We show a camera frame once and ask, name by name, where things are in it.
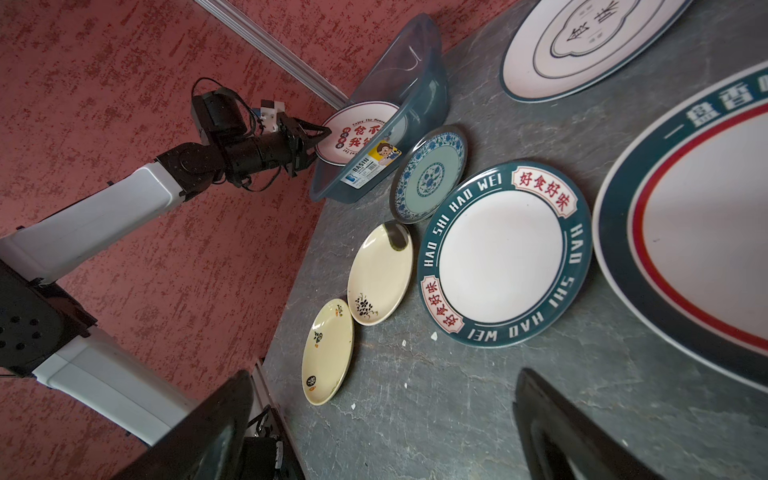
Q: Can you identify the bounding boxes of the blue translucent plastic bin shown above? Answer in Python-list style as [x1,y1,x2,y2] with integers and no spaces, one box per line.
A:
[310,13,449,204]

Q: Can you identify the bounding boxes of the cream plate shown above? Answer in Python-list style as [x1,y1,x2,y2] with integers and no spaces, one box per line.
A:
[301,299,354,406]
[347,220,414,326]

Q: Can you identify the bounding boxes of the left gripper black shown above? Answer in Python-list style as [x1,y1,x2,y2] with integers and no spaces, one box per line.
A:
[191,88,332,188]

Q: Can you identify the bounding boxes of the cream plate lower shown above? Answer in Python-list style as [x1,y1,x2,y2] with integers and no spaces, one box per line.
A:
[301,299,354,406]

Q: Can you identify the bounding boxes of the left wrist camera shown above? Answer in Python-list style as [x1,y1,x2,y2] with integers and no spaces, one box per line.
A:
[258,100,285,133]

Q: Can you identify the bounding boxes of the left aluminium corner post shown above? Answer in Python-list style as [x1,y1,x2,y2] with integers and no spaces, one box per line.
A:
[195,0,349,110]

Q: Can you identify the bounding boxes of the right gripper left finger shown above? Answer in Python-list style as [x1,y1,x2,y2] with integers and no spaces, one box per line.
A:
[115,370,254,479]

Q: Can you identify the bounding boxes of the green rim plate red ring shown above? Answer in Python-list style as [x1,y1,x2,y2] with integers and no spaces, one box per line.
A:
[592,59,768,395]

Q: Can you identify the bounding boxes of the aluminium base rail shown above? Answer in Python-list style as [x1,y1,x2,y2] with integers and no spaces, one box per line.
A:
[240,360,308,479]

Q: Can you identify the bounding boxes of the cream plate upper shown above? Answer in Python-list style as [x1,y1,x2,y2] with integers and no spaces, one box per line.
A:
[347,220,414,326]

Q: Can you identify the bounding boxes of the white plate flower outline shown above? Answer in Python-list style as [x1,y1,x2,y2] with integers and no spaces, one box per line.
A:
[500,0,691,103]

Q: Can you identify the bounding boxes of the small teal patterned plate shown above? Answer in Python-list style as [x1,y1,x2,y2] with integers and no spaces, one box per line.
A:
[389,125,469,224]

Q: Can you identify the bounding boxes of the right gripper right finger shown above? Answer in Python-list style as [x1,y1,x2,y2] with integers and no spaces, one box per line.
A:
[513,368,661,479]

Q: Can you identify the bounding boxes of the white plate green HAO SHI rim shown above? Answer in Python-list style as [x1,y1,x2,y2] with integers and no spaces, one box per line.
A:
[417,160,593,348]

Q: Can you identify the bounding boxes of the large white plate red characters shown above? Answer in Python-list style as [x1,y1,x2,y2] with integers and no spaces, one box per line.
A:
[316,101,399,166]

